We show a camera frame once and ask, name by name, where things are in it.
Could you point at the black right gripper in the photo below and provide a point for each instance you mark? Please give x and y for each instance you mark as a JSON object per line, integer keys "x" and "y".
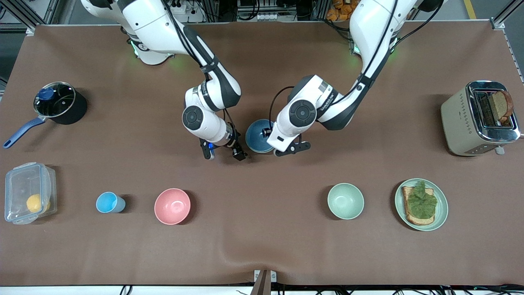
{"x": 236, "y": 150}

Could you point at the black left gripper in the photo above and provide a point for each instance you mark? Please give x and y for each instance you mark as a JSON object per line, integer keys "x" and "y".
{"x": 266, "y": 132}

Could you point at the blue bowl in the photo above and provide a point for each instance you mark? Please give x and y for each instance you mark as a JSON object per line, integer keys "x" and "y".
{"x": 256, "y": 135}

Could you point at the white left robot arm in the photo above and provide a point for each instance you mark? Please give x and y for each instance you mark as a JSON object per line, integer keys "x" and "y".
{"x": 368, "y": 24}

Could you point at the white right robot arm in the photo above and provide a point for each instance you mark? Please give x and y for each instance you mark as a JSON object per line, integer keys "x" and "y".
{"x": 155, "y": 24}

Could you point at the pink bowl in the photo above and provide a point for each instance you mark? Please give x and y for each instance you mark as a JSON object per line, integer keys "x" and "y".
{"x": 172, "y": 206}

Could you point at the brown table cover mat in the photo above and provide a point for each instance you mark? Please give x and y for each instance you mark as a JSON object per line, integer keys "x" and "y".
{"x": 262, "y": 246}

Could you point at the blue plastic cup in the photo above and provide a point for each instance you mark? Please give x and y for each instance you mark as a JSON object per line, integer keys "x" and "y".
{"x": 107, "y": 203}

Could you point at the bag of orange buns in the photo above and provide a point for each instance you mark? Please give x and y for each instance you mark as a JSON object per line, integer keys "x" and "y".
{"x": 339, "y": 10}

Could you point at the white power strip with plugs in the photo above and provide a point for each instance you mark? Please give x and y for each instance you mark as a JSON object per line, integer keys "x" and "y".
{"x": 182, "y": 8}

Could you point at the toast slice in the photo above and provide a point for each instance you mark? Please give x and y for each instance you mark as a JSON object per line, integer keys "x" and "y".
{"x": 411, "y": 219}

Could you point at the green lettuce leaf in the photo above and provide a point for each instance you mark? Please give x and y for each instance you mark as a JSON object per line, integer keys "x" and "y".
{"x": 421, "y": 203}

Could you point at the glass lid with blue knob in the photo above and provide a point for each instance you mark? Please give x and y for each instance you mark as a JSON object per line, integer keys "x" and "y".
{"x": 59, "y": 102}

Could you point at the pale green plate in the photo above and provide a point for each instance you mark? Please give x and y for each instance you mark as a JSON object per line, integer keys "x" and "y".
{"x": 441, "y": 213}

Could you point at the cream and chrome toaster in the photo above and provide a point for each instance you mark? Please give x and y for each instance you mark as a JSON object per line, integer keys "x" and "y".
{"x": 460, "y": 127}

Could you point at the yellow lemon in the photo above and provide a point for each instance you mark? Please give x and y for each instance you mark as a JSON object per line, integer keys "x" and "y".
{"x": 36, "y": 203}

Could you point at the clear plastic lidded container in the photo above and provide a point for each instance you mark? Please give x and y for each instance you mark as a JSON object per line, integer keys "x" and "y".
{"x": 18, "y": 184}

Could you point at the brown bread slice in toaster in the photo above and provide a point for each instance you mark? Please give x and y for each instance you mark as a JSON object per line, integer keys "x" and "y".
{"x": 501, "y": 104}

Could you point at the metal bracket with wooden post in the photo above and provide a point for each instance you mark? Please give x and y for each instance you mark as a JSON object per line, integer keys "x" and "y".
{"x": 265, "y": 280}

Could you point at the aluminium frame rail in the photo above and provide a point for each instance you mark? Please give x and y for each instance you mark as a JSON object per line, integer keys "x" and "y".
{"x": 500, "y": 23}
{"x": 51, "y": 12}

